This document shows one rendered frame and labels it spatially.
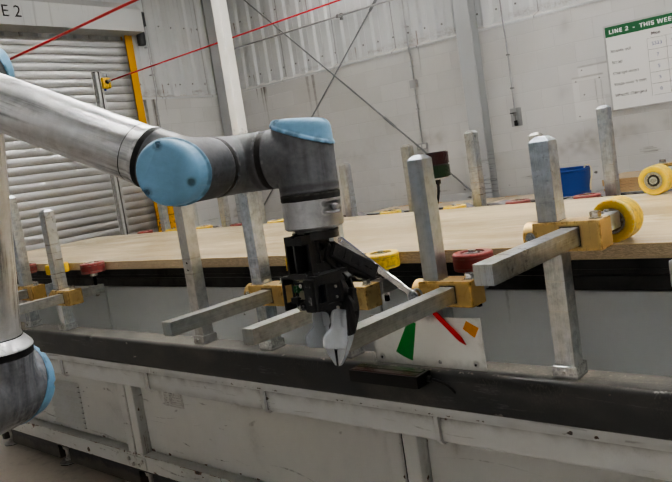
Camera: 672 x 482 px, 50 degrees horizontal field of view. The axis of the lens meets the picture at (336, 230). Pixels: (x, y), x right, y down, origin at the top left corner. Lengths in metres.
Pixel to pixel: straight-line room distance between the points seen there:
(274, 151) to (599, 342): 0.78
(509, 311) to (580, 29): 7.33
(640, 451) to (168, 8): 10.81
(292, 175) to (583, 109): 7.79
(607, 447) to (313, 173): 0.70
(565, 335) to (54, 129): 0.87
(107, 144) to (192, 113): 10.40
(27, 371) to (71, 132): 0.58
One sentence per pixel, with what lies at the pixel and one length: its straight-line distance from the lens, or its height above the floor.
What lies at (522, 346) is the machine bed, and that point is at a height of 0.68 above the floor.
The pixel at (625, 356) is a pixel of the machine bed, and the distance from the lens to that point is 1.49.
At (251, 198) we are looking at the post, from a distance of 1.69.
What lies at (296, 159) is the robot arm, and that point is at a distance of 1.03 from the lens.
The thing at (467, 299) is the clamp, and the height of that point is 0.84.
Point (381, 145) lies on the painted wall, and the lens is 10.01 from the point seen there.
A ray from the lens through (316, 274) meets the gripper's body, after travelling 1.04.
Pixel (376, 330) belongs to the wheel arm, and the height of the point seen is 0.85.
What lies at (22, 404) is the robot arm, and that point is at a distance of 1.50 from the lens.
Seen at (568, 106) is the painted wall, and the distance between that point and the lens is 8.79.
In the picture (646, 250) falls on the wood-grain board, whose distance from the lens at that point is 1.37.
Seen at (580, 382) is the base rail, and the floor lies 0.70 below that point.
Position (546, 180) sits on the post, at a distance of 1.23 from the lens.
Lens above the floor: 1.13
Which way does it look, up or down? 6 degrees down
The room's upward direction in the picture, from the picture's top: 9 degrees counter-clockwise
